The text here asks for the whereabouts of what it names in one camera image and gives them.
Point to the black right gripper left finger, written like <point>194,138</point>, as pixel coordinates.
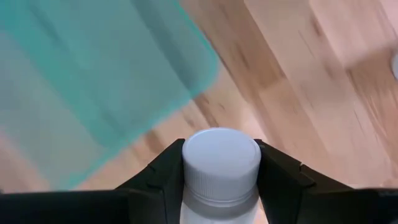
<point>93,208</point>

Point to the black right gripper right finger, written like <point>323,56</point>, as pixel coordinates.
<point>311,205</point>

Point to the white plastic pill bottle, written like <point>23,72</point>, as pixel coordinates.
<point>220,161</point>

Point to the teal translucent plastic basket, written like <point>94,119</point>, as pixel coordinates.
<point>93,62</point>

